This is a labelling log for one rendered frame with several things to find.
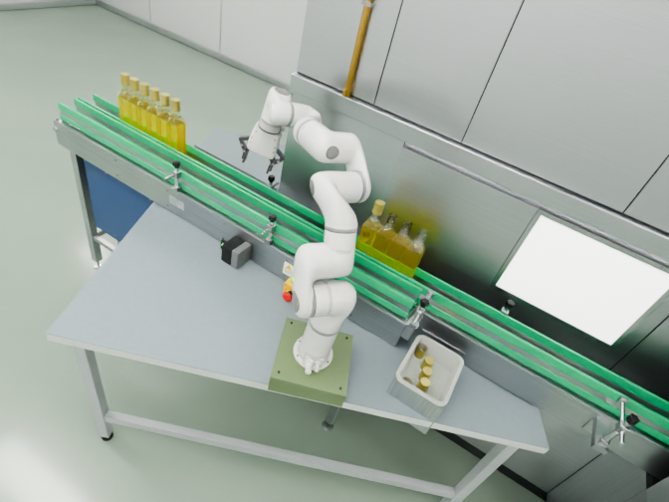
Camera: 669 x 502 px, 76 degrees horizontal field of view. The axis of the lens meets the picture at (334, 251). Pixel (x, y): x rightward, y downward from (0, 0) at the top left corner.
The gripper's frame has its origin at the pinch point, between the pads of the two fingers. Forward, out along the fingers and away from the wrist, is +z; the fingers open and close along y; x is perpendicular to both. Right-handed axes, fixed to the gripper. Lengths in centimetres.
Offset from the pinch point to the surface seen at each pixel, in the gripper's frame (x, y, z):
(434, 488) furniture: 51, -115, 72
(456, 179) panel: 4, -62, -29
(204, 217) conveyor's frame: 0.1, 12.5, 32.8
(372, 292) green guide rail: 25, -54, 11
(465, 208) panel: 7, -70, -22
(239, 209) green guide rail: 4.1, 0.1, 18.7
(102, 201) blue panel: -27, 68, 73
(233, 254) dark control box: 15.6, -4.6, 30.2
